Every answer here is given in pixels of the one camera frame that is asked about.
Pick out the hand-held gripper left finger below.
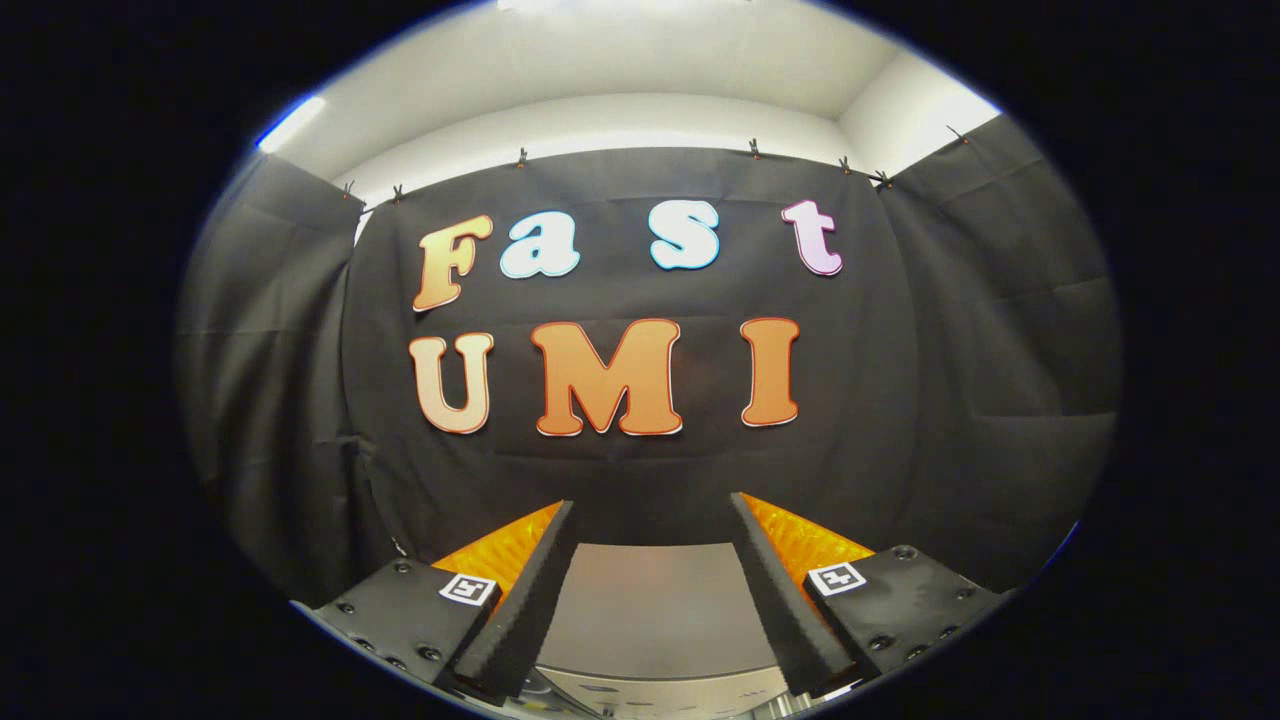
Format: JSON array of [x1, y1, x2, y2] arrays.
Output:
[[290, 498, 581, 707]]

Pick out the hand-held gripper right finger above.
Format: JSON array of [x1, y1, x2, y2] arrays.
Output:
[[727, 490, 1006, 700]]

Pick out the black backdrop cloth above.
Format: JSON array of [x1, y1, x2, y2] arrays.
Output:
[[175, 110, 1123, 606]]

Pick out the ceiling light strip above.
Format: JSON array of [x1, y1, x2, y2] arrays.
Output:
[[255, 95, 328, 153]]

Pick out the ceiling light panel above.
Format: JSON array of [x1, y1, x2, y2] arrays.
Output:
[[495, 0, 756, 13]]

